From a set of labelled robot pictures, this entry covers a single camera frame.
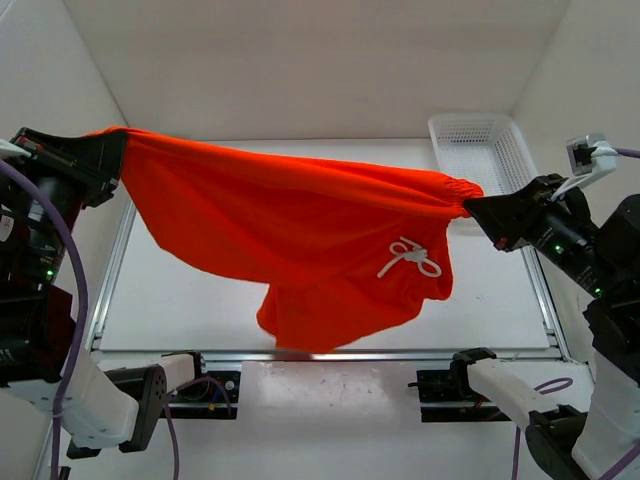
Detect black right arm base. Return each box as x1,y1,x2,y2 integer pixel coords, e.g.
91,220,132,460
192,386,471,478
407,347,509,423

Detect aluminium left frame rail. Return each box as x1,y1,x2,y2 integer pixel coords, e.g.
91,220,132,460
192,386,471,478
60,194,139,449

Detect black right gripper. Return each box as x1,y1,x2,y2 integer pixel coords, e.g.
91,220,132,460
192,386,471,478
464,171,624,293

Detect aluminium frame rail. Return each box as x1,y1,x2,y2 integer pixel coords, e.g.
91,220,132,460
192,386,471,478
60,194,139,449
521,247,572,361

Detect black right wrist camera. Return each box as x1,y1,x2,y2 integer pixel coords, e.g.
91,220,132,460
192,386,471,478
566,133,618,177

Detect aluminium table edge rail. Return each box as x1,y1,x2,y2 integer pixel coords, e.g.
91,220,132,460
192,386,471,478
202,349,456,362

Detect orange mesh shorts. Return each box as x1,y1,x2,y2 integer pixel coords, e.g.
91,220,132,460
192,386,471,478
82,126,485,352

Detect white shorts drawstring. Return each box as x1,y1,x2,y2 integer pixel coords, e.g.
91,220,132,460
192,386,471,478
377,237,442,279

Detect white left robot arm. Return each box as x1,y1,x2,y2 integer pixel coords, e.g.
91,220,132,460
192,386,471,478
1,128,210,459

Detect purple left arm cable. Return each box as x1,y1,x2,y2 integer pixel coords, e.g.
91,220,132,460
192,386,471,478
0,158,236,480

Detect aluminium right frame rail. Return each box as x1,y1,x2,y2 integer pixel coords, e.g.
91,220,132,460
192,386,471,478
521,247,572,361

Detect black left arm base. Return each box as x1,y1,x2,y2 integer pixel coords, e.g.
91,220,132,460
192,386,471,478
169,351,241,420

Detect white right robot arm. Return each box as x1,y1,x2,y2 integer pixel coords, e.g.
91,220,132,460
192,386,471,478
449,175,639,479

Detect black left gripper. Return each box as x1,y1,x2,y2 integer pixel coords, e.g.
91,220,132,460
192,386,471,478
0,124,126,278

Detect white plastic mesh basket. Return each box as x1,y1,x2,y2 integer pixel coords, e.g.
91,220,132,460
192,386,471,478
428,113,538,196

